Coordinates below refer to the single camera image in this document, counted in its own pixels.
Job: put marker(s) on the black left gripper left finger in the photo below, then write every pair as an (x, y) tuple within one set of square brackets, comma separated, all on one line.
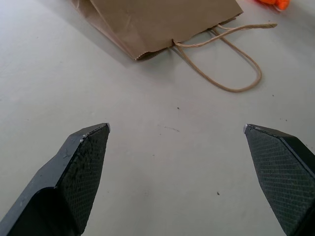
[(73, 177)]

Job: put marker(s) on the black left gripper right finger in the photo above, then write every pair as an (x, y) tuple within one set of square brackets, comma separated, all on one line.
[(283, 177)]

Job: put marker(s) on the brown paper bag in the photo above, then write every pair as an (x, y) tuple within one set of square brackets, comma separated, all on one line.
[(157, 24)]

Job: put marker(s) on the orange object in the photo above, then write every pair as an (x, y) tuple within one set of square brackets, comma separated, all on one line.
[(274, 3)]

